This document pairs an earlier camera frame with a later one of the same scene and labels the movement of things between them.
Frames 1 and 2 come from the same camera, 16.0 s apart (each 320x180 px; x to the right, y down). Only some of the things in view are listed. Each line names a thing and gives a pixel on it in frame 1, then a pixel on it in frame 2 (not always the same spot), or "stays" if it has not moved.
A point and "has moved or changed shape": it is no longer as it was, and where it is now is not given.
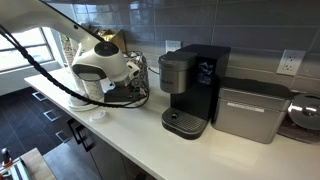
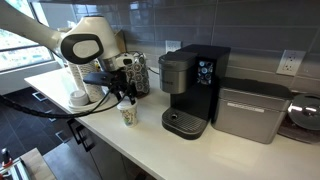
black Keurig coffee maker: (191, 75) stays
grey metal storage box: (249, 108) stays
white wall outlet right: (290, 62) stays
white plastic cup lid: (99, 115) has moved or changed shape
